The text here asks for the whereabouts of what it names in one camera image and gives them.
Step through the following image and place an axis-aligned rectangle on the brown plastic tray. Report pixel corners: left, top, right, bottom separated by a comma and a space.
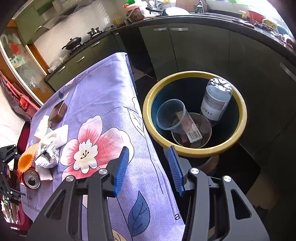
48, 100, 67, 126

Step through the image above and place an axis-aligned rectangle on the purple floral tablecloth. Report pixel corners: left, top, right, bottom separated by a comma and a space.
21, 52, 185, 240

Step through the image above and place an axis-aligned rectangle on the small steel pot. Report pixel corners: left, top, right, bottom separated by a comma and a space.
87, 27, 103, 38

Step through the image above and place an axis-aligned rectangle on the white paper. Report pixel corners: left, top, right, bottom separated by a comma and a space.
34, 115, 68, 181

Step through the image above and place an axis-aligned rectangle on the aluminium drink can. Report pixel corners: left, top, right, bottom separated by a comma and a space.
22, 169, 41, 190

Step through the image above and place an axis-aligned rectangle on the black wok on stove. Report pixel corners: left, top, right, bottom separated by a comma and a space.
62, 37, 82, 50

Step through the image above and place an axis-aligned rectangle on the clear plastic cup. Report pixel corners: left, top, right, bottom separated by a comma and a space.
156, 99, 198, 134

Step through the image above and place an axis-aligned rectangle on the clear round lid container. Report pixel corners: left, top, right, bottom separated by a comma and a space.
171, 113, 212, 149

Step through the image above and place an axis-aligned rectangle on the yellow rimmed trash bin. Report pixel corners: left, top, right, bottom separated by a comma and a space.
142, 70, 247, 159

